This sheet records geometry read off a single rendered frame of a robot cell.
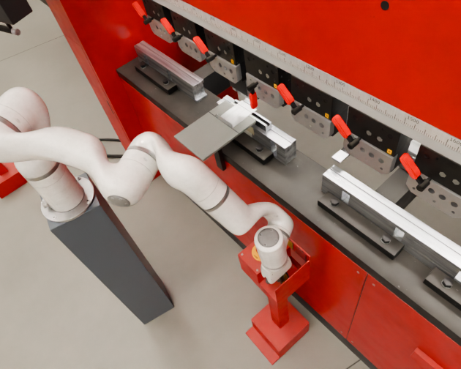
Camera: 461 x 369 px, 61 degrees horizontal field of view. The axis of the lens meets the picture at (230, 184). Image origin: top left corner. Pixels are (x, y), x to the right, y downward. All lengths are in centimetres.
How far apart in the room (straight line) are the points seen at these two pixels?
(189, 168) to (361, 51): 47
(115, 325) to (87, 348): 18
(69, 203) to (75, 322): 114
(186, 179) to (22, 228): 212
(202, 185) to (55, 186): 55
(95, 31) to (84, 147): 108
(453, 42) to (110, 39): 164
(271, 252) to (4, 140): 76
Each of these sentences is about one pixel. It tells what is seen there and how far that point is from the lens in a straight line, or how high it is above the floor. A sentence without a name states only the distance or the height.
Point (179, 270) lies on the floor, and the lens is 232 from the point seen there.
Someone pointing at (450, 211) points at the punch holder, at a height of 118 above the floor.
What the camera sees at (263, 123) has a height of 100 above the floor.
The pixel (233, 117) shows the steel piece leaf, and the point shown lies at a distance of 152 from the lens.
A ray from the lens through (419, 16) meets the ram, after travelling 84.
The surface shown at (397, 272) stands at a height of 87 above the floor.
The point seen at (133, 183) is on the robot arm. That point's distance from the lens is 100.
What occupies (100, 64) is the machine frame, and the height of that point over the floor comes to 94.
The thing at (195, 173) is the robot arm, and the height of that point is 132.
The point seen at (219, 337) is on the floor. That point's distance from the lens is 214.
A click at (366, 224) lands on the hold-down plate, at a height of 90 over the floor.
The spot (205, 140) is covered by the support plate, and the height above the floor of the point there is 100.
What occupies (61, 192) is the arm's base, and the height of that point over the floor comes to 110.
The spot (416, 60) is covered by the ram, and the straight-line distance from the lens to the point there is 88.
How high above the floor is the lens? 203
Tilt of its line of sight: 52 degrees down
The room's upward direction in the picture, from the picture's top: 13 degrees counter-clockwise
